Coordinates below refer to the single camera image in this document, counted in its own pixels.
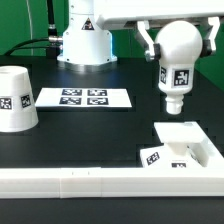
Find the white lamp base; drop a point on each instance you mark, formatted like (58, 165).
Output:
(175, 152)

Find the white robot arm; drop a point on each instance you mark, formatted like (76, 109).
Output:
(87, 41)

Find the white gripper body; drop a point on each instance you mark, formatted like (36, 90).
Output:
(124, 14)

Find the white L-shaped fence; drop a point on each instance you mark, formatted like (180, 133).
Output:
(206, 180)

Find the white lamp bulb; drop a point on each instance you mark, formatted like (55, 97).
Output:
(180, 44)

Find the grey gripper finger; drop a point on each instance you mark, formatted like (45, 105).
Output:
(151, 49)
(212, 25)

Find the white lamp shade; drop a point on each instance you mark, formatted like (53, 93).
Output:
(17, 107)

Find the black cable connector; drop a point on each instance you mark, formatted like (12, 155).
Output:
(55, 40)

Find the white marker sheet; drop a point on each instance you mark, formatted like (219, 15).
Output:
(83, 97)

